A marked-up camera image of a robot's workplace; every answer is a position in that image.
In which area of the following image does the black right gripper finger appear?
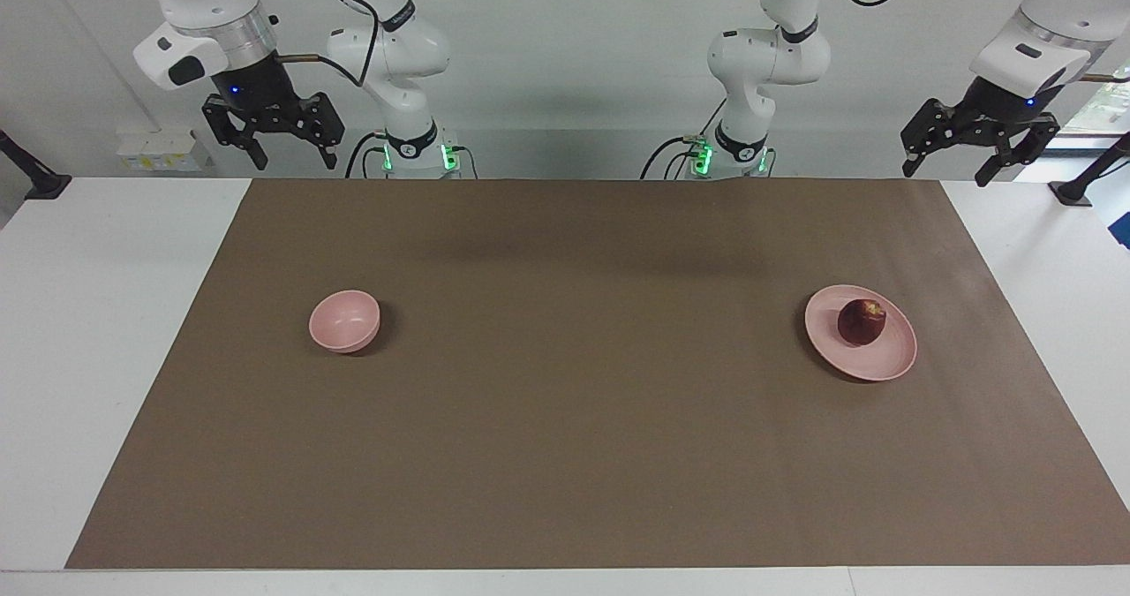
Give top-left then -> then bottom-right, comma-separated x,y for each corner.
202,94 -> 268,171
300,93 -> 345,170

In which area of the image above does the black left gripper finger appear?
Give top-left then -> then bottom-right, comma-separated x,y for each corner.
900,99 -> 961,178
975,115 -> 1061,189

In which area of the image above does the dark red apple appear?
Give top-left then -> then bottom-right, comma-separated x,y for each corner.
837,298 -> 887,347

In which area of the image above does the pink bowl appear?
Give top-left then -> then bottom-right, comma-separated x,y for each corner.
308,290 -> 381,354

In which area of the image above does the pink plate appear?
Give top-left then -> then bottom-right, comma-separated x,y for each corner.
804,284 -> 918,382

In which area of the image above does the black clamp stand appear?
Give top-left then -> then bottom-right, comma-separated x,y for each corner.
1049,132 -> 1130,207
0,128 -> 72,200

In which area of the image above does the white box on table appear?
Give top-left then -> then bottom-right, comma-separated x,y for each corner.
117,127 -> 214,174

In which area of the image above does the window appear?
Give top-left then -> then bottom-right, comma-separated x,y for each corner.
1059,64 -> 1130,136

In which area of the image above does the brown table mat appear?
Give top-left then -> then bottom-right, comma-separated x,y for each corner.
64,178 -> 1130,570

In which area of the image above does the black right base cable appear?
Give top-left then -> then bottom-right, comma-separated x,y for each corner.
343,131 -> 390,179

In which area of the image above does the black base cable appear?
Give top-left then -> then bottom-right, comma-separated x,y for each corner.
343,131 -> 390,179
640,100 -> 727,180

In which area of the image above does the black left base cable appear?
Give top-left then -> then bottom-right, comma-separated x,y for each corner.
640,100 -> 727,180

